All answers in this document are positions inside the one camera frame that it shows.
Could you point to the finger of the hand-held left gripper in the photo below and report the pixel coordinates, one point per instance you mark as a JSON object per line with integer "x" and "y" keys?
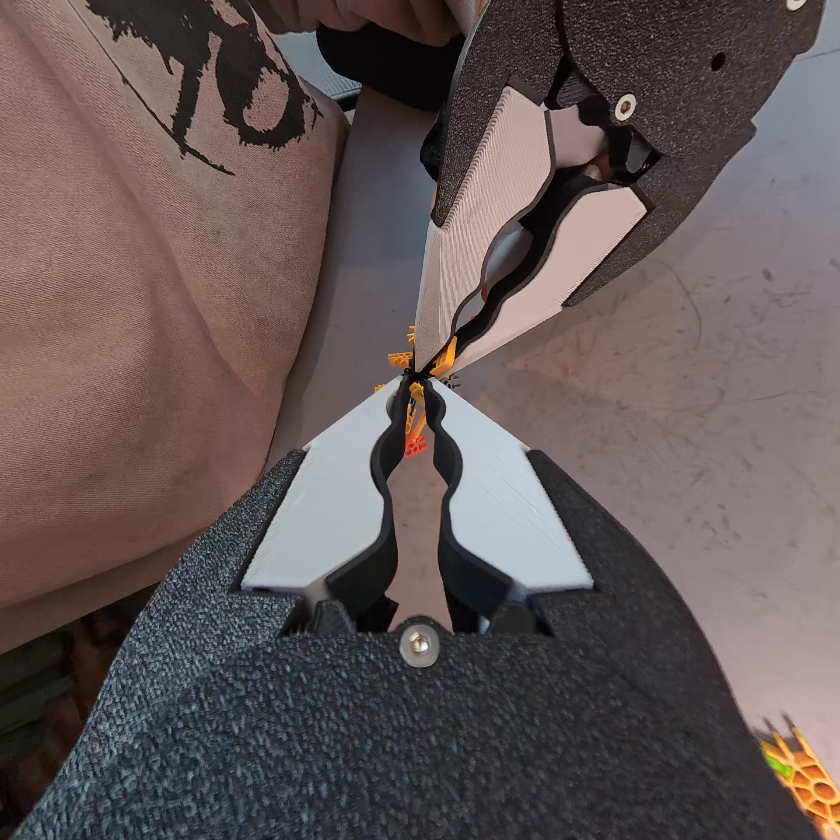
{"x": 584, "y": 243}
{"x": 485, "y": 184}

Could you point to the large blue green toy assembly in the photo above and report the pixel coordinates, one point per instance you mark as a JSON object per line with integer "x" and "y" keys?
{"x": 810, "y": 787}

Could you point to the grey desk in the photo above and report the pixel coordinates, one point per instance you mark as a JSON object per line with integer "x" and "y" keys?
{"x": 689, "y": 426}

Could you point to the dark cloth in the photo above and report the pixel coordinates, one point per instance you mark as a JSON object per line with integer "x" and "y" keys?
{"x": 33, "y": 689}

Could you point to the yellow black toy wheel assembly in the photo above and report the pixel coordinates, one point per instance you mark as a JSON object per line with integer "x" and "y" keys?
{"x": 413, "y": 407}

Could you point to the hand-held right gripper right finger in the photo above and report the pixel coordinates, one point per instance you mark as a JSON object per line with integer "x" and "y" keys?
{"x": 512, "y": 518}

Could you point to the person's torso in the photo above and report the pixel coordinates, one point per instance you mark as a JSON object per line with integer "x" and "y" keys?
{"x": 131, "y": 328}

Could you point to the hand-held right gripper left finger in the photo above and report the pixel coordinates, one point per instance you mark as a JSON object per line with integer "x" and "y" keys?
{"x": 315, "y": 512}

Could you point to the person's left forearm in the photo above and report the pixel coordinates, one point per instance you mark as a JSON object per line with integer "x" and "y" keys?
{"x": 394, "y": 16}

